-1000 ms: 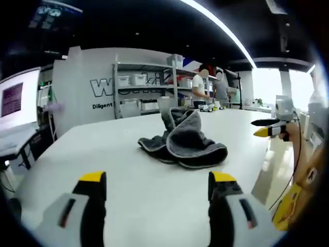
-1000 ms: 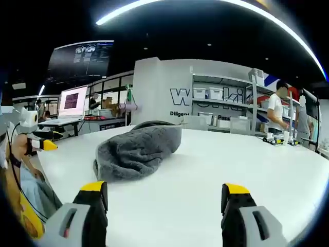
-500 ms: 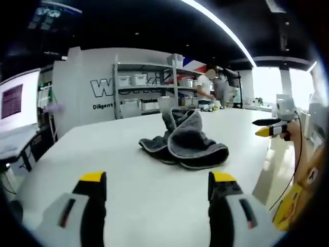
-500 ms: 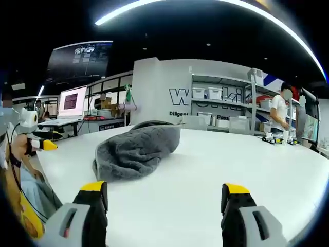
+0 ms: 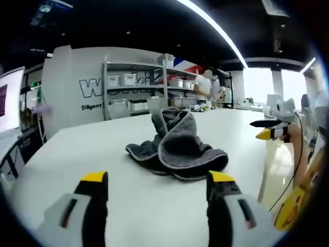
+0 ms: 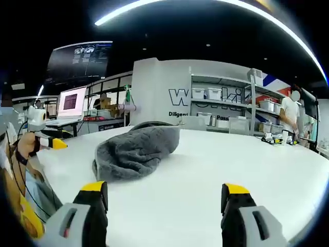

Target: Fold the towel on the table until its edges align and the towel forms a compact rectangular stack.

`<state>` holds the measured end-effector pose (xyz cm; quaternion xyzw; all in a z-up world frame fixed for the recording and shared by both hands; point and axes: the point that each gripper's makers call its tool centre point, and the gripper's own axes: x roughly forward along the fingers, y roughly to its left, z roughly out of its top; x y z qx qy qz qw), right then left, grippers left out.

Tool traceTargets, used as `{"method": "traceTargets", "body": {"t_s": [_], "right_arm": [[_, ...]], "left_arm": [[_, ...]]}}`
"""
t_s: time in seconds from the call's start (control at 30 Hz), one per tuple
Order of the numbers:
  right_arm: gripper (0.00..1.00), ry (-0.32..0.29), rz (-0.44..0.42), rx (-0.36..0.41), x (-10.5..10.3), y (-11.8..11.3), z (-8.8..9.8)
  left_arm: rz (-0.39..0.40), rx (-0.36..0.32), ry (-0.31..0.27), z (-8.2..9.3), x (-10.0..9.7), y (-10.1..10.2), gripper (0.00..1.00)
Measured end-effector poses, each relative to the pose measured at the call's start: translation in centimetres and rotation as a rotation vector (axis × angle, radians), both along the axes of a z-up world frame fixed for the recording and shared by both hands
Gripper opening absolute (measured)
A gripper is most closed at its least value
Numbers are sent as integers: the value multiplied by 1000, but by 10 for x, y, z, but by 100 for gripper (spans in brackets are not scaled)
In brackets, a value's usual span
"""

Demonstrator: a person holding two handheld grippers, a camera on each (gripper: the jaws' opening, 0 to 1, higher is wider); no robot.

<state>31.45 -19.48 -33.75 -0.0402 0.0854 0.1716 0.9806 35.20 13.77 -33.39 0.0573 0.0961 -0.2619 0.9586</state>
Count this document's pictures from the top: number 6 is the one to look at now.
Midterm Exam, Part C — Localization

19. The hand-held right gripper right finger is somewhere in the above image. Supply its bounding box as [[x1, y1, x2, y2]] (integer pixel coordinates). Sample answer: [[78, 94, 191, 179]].
[[221, 183, 288, 247]]

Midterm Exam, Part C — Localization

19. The dark wall screen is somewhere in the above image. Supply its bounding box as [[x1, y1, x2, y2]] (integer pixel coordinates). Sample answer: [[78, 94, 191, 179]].
[[300, 87, 317, 118]]

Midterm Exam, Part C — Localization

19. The white partition wall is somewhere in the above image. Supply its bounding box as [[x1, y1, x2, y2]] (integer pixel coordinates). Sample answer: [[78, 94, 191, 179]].
[[130, 58, 192, 127]]

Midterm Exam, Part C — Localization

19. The large ceiling screen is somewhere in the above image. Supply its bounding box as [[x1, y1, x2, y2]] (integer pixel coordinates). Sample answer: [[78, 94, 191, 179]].
[[43, 40, 114, 87]]

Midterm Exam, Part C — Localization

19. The cardboard box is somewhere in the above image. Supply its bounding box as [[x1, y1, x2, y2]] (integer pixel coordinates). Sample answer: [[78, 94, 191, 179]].
[[99, 97, 114, 111]]

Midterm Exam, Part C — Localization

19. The white storage bin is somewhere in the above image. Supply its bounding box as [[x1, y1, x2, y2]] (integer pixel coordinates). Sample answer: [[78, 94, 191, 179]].
[[207, 87, 223, 100], [192, 87, 208, 99]]

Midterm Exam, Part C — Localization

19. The bright computer monitor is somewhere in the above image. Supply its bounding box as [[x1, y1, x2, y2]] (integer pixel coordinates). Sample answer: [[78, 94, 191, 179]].
[[57, 86, 87, 119]]

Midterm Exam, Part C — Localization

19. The ceiling light strip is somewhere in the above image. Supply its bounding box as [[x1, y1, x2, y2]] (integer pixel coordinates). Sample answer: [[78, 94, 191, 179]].
[[94, 0, 326, 75]]

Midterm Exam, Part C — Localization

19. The small gripper on table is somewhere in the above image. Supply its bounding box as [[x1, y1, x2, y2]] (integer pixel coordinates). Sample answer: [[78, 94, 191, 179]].
[[261, 132, 283, 144]]

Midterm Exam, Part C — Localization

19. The black wrist strap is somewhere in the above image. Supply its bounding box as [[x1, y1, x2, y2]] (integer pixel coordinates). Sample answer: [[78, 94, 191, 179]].
[[15, 149, 29, 166]]

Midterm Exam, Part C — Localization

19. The grey towel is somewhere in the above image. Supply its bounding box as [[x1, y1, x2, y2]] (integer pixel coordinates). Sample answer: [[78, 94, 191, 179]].
[[92, 120, 181, 183]]

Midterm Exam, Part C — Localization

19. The grey metal shelving unit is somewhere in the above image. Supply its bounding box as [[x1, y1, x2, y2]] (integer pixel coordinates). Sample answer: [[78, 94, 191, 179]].
[[189, 67, 288, 137]]

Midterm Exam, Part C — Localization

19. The white table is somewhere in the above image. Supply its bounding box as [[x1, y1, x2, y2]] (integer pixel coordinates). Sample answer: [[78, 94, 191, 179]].
[[25, 125, 325, 247]]

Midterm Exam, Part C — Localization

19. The person's left hand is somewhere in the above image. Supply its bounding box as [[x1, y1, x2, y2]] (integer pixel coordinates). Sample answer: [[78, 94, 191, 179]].
[[15, 132, 42, 162]]

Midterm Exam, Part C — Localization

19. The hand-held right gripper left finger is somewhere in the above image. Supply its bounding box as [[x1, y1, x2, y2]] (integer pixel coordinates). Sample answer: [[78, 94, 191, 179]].
[[44, 181, 109, 247]]

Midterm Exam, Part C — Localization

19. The black cable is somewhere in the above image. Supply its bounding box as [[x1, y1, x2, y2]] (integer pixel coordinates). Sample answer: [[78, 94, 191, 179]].
[[5, 123, 56, 218]]

